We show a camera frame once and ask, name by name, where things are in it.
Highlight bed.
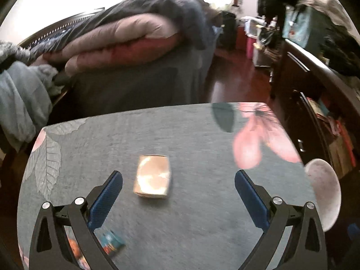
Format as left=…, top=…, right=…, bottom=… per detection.
left=18, top=0, right=220, bottom=116

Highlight pile of pale clothes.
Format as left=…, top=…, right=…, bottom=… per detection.
left=298, top=0, right=355, bottom=31

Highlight folded pink grey quilt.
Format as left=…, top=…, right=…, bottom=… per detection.
left=28, top=0, right=217, bottom=51

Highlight pink plastic bin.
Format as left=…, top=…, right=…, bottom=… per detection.
left=246, top=37, right=255, bottom=60

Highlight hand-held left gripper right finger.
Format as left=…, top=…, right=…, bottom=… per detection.
left=235, top=169, right=328, bottom=270

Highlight blue snack packet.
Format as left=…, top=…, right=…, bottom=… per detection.
left=94, top=228, right=126, bottom=257

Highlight dark wooden dresser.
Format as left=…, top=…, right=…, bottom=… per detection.
left=269, top=38, right=360, bottom=180

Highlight dark garment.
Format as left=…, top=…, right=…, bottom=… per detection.
left=52, top=72, right=72, bottom=92

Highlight green floral tablecloth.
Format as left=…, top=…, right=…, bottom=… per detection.
left=17, top=102, right=318, bottom=270

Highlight dark folded clothes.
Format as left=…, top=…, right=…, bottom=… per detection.
left=321, top=29, right=360, bottom=77

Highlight dark wooden headboard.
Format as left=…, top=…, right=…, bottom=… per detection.
left=18, top=8, right=104, bottom=48

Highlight pink speckled wastebasket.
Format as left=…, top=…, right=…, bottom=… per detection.
left=305, top=159, right=341, bottom=232

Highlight teal fabric bag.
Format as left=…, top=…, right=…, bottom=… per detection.
left=283, top=6, right=321, bottom=52

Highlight white plastic container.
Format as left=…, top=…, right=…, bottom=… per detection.
left=243, top=17, right=265, bottom=38

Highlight black coat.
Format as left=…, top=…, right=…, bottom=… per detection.
left=257, top=0, right=297, bottom=27

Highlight orange wrapper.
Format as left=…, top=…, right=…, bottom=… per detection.
left=65, top=226, right=85, bottom=261

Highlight light blue garment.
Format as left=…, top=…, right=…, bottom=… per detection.
left=0, top=62, right=58, bottom=152

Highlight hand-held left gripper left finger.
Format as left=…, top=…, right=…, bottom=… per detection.
left=29, top=171, right=123, bottom=270

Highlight black suitcase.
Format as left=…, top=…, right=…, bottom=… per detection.
left=218, top=11, right=237, bottom=50

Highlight grey fleece blanket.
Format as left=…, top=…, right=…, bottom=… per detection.
left=0, top=42, right=32, bottom=71

